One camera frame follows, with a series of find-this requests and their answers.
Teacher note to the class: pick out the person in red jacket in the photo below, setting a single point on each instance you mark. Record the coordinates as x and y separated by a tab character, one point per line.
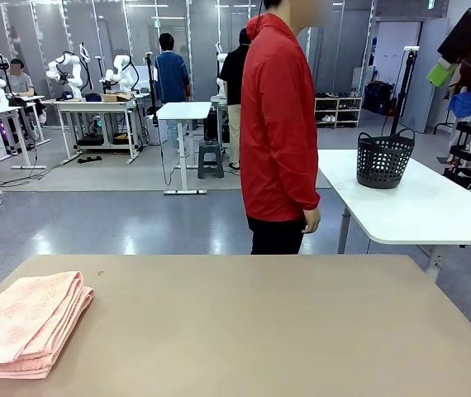
277	124

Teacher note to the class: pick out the cardboard box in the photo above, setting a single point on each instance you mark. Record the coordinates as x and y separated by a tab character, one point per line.
116	97

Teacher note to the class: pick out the wooden shoe rack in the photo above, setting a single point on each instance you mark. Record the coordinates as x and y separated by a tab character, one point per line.
339	111

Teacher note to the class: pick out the small white standing desk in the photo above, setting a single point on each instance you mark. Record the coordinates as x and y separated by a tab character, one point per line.
184	111

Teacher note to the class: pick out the person's right hand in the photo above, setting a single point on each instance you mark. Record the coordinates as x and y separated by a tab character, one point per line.
313	219

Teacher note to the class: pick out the person in black shirt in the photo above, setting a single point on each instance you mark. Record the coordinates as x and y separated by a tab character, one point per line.
233	82

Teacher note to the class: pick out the seated person in grey shirt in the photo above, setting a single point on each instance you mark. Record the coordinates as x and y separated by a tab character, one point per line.
20	84

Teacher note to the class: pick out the white desk carrying robots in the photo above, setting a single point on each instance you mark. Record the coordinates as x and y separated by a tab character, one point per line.
95	105

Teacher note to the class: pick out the grey plastic stool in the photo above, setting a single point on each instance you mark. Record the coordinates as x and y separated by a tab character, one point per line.
210	159

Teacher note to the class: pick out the blue cloth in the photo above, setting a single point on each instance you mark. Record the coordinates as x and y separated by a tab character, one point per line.
469	103

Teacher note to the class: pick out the black bags pile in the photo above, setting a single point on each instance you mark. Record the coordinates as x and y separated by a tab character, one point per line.
378	99

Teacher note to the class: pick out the person in blue shirt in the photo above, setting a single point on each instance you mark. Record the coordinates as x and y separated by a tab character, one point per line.
171	78

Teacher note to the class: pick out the black tripod stand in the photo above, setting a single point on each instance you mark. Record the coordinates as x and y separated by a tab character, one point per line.
402	82

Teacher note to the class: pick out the large white table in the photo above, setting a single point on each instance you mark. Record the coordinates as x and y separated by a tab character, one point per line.
405	198

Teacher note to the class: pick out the pink herringbone towel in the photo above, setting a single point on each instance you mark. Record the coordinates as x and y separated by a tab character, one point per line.
25	322

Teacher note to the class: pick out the black perforated plastic basket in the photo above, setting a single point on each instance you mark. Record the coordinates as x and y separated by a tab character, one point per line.
384	165

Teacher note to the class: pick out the black camera pole stand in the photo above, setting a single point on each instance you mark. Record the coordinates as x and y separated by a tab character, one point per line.
150	91

